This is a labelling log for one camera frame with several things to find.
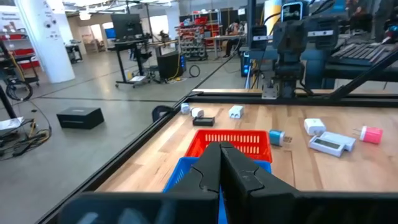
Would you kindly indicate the white rectangular plastic box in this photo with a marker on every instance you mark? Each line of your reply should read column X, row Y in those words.
column 345, row 141
column 326, row 146

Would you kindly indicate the white dual port wall charger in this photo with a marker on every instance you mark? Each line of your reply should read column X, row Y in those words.
column 236, row 111

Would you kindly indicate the pink white USB wall charger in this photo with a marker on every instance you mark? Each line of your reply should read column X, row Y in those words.
column 371, row 134

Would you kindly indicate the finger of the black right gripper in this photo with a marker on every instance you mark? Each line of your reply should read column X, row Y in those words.
column 298, row 37
column 283, row 37

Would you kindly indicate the black computer tower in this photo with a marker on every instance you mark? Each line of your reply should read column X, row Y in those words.
column 169, row 65

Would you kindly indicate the black computer monitor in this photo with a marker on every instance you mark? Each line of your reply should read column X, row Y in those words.
column 127, row 26

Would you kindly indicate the white cube wall charger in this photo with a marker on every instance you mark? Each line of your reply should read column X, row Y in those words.
column 314, row 126

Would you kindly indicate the black aluminium table frame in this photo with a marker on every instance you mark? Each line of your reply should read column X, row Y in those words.
column 233, row 100

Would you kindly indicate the red parts bin shelf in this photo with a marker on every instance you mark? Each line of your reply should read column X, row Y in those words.
column 192, row 43

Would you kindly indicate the black rolling standing desk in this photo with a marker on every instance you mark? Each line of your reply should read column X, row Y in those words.
column 127, row 44

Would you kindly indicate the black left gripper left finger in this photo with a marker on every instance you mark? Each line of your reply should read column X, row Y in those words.
column 186, row 202

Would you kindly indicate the black table clamp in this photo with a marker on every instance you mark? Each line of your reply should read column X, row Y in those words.
column 160, row 112

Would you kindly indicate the red tool cart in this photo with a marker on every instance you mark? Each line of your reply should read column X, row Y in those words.
column 25, row 59

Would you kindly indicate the blue plastic slotted basket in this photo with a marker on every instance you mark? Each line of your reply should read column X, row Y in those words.
column 182, row 171

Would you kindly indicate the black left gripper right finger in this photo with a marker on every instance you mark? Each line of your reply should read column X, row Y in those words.
column 264, row 202

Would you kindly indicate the red plastic slotted basket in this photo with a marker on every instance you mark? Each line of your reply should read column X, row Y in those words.
column 196, row 149

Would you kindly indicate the yellow white column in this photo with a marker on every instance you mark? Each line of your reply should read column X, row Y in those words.
column 273, row 12

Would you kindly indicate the computer with blue light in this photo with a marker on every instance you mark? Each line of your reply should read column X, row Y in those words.
column 245, row 67

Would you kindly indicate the person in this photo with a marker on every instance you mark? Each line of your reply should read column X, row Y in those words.
column 233, row 31

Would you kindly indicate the small black rectangular box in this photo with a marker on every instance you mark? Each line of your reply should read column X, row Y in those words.
column 203, row 121

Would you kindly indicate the black computer keyboard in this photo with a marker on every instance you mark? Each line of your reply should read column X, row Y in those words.
column 357, row 53

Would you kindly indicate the white paper sheets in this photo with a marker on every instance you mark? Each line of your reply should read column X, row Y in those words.
column 11, row 123

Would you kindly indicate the white black-faced wall charger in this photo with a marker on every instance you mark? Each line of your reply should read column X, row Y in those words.
column 197, row 112

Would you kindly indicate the grey work table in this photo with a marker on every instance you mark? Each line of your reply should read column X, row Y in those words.
column 224, row 37

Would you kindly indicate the small black cart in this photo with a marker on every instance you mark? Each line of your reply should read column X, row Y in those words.
column 74, row 49

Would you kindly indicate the white round pillar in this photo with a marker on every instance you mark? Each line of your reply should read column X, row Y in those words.
column 46, row 46

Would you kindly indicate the teal white USB wall charger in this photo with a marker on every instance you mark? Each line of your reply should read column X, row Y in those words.
column 276, row 137

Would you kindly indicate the black box on floor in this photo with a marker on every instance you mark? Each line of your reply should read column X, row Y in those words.
column 80, row 118

